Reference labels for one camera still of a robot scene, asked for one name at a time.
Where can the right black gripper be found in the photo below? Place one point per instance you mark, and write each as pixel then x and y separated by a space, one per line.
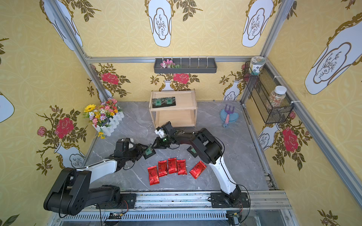
pixel 163 141

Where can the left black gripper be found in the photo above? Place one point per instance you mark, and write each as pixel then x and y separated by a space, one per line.
pixel 142 149

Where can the green tea bag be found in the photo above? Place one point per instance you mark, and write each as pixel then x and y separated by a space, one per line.
pixel 157 102
pixel 149 152
pixel 192 151
pixel 169 101

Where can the wooden two-tier shelf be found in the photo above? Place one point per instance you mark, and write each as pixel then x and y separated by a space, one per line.
pixel 183 114

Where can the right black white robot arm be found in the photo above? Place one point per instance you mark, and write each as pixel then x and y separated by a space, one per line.
pixel 208 149

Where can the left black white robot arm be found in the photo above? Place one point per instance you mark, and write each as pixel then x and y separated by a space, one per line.
pixel 71 192

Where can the red tea bag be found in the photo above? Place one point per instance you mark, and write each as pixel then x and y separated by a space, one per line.
pixel 197 169
pixel 172 165
pixel 162 168
pixel 181 167
pixel 153 175

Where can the flower bouquet white fence pot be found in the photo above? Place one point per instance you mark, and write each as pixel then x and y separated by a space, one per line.
pixel 104 117

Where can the small circuit board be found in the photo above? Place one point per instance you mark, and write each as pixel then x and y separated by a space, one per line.
pixel 115 215

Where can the purple pink toy rake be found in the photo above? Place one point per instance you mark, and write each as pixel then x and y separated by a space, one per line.
pixel 229 110

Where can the blue dustpan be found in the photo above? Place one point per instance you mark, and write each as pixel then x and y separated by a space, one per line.
pixel 233 117

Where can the pink flowers in tray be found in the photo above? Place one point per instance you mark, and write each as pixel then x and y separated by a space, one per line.
pixel 169 64

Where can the glass jar white lid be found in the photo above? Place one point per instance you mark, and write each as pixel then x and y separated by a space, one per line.
pixel 276 97

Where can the patterned tin jar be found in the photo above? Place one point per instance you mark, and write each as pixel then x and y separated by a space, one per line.
pixel 256 64

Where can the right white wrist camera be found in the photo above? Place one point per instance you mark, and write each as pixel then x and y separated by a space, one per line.
pixel 160 132

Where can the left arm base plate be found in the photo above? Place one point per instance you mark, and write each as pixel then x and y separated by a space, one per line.
pixel 127 200

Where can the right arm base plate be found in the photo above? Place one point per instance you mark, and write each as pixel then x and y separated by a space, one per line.
pixel 222 200

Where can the grey wall tray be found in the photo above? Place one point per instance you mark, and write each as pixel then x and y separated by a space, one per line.
pixel 188 65

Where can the black wire wall basket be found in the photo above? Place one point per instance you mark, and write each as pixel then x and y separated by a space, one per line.
pixel 261 87

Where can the aluminium rail frame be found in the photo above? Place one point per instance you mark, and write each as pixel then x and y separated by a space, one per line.
pixel 267 208

